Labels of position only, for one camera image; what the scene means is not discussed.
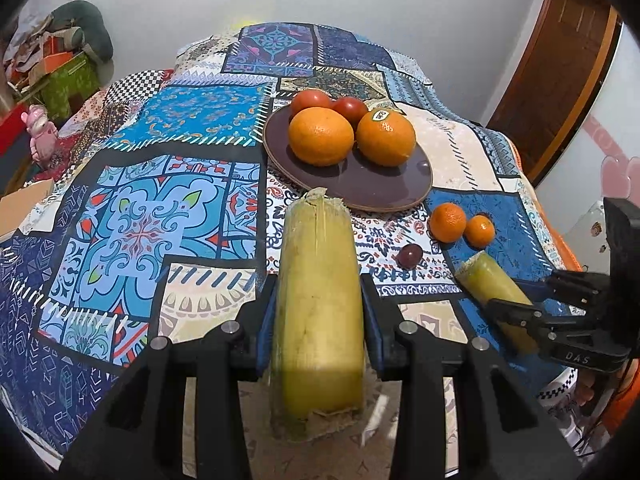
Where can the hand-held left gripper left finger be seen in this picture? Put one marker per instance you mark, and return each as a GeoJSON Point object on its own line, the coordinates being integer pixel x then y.
{"type": "Point", "coordinates": [265, 330]}

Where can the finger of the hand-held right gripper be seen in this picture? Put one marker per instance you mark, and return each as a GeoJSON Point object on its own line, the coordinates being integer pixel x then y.
{"type": "Point", "coordinates": [515, 311]}
{"type": "Point", "coordinates": [570, 285]}

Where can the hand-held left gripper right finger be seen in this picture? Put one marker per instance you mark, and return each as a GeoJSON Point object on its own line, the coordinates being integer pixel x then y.
{"type": "Point", "coordinates": [372, 330]}

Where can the yellow sugarcane piece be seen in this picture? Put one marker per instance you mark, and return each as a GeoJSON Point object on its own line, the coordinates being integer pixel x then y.
{"type": "Point", "coordinates": [317, 285]}
{"type": "Point", "coordinates": [487, 282]}

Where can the brown round plate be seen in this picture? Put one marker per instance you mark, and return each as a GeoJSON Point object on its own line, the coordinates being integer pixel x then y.
{"type": "Point", "coordinates": [380, 185]}

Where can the dark purple grape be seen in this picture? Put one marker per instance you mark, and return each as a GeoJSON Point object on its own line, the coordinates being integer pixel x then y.
{"type": "Point", "coordinates": [409, 255]}
{"type": "Point", "coordinates": [424, 164]}

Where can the large orange with sticker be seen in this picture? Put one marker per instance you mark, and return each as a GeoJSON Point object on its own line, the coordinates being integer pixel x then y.
{"type": "Point", "coordinates": [385, 142]}

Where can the plain large orange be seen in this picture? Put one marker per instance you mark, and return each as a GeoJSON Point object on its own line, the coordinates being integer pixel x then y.
{"type": "Point", "coordinates": [320, 135]}

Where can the red tomato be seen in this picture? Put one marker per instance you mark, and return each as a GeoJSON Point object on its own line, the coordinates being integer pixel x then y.
{"type": "Point", "coordinates": [310, 100]}
{"type": "Point", "coordinates": [350, 108]}

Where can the person's right hand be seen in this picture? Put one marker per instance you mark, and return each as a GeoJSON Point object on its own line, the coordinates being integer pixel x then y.
{"type": "Point", "coordinates": [583, 390]}

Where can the small tangerine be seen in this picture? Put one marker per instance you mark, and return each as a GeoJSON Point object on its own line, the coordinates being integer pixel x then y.
{"type": "Point", "coordinates": [447, 221]}
{"type": "Point", "coordinates": [480, 231]}

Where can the blue patchwork tablecloth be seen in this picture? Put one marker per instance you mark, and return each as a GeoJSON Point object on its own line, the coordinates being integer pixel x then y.
{"type": "Point", "coordinates": [150, 220]}

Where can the white wardrobe door pink decals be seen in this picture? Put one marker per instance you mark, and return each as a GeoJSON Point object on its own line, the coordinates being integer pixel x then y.
{"type": "Point", "coordinates": [600, 125]}

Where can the brown wooden door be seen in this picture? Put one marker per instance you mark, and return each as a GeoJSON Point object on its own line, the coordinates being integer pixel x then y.
{"type": "Point", "coordinates": [555, 75]}

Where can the brown cardboard box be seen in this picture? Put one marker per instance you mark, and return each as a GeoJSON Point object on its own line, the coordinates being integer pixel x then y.
{"type": "Point", "coordinates": [25, 205]}

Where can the floral checkered bed sheet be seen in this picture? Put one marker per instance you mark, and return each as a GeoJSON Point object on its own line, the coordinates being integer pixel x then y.
{"type": "Point", "coordinates": [95, 105]}

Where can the pink toy figure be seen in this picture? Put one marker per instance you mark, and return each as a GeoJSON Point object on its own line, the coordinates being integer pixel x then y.
{"type": "Point", "coordinates": [40, 130]}

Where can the green patterned box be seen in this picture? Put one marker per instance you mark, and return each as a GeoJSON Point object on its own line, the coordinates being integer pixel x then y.
{"type": "Point", "coordinates": [70, 82]}

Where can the red box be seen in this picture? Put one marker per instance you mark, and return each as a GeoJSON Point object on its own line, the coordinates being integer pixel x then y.
{"type": "Point", "coordinates": [12, 140]}

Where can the orange cardboard box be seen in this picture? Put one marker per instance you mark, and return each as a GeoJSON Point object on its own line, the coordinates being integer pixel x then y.
{"type": "Point", "coordinates": [55, 62]}

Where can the green cushion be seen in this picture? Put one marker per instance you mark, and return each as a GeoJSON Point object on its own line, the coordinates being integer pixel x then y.
{"type": "Point", "coordinates": [90, 25]}

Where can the pile of papers and boxes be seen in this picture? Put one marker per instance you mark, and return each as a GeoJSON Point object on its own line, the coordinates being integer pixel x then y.
{"type": "Point", "coordinates": [30, 40]}

